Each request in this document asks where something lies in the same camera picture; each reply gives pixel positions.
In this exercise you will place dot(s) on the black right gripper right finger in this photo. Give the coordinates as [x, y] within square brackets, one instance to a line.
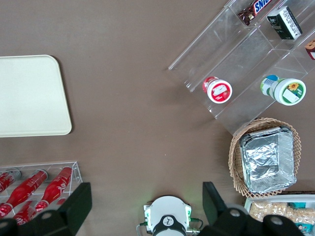
[221, 218]

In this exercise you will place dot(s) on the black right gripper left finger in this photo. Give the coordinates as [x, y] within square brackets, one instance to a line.
[61, 216]

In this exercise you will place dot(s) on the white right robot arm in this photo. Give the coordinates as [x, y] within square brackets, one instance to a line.
[167, 209]

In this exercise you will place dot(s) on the white rectangular snack tray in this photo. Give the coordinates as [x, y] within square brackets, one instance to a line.
[247, 201]

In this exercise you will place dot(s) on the light wicker basket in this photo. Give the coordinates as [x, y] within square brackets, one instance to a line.
[236, 157]

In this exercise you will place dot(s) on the aluminium foil tray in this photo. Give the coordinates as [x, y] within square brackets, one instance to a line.
[265, 162]

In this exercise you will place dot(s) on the cream plastic serving tray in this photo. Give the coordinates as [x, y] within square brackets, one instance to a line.
[29, 98]

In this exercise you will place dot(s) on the red cola bottle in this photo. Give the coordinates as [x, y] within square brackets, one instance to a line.
[3, 183]
[27, 188]
[59, 184]
[24, 212]
[61, 201]

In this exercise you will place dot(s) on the rice cracker snack bag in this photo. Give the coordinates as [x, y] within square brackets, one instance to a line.
[265, 209]
[302, 214]

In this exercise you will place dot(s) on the clear acrylic bottle rack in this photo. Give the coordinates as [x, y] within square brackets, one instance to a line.
[76, 172]

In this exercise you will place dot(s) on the small teal snack box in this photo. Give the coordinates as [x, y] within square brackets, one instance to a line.
[297, 205]

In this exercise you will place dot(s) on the large teal snack box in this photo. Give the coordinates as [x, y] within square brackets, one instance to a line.
[304, 228]

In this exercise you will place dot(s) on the red strawberry yogurt cup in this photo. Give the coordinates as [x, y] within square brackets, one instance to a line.
[219, 92]

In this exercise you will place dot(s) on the green white yogurt bottle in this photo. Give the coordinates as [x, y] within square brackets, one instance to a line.
[290, 91]

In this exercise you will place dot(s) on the clear acrylic step shelf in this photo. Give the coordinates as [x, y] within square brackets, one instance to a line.
[246, 61]

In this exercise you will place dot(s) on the red cookie box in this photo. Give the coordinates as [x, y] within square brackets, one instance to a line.
[311, 50]

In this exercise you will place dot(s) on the black white carton box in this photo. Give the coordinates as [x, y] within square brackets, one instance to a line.
[285, 23]

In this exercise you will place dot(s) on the brown snickers bar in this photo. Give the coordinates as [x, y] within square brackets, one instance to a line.
[258, 6]

